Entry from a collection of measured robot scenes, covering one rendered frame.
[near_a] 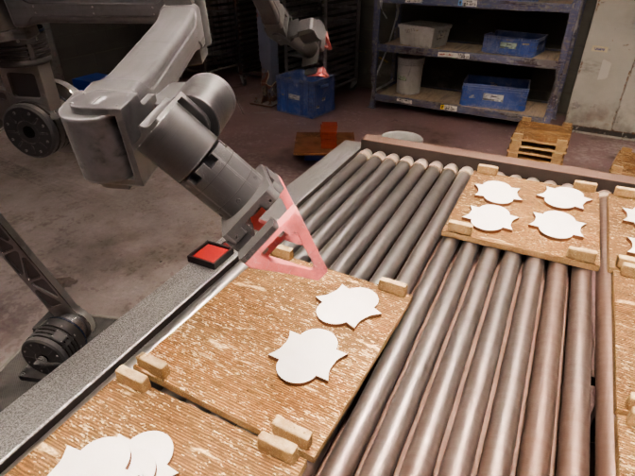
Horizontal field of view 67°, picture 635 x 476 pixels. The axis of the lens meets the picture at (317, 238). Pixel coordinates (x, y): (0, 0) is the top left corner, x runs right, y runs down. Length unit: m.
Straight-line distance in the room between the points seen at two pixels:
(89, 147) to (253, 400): 0.47
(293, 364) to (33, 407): 0.41
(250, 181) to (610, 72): 4.77
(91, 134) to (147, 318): 0.59
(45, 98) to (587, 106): 4.57
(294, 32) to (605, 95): 3.96
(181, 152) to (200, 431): 0.45
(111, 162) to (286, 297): 0.57
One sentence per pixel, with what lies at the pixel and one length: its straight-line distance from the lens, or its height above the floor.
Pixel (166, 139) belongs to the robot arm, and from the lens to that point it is 0.45.
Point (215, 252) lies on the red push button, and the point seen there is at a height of 0.93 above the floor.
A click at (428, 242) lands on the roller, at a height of 0.92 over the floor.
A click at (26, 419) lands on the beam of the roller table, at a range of 0.91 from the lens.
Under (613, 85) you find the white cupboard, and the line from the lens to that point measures 5.14.
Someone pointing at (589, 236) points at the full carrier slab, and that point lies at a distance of 1.34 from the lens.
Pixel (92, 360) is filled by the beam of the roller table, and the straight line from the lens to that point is 0.96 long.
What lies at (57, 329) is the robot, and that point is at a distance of 1.90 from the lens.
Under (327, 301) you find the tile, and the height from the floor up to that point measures 0.94.
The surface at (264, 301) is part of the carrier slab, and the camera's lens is 0.97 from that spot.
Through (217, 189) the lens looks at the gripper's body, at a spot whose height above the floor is 1.35.
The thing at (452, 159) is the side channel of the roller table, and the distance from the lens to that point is 1.67.
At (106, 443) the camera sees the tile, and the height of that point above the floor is 0.97.
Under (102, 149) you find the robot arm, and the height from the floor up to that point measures 1.38.
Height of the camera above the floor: 1.54
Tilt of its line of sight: 32 degrees down
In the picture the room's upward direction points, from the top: straight up
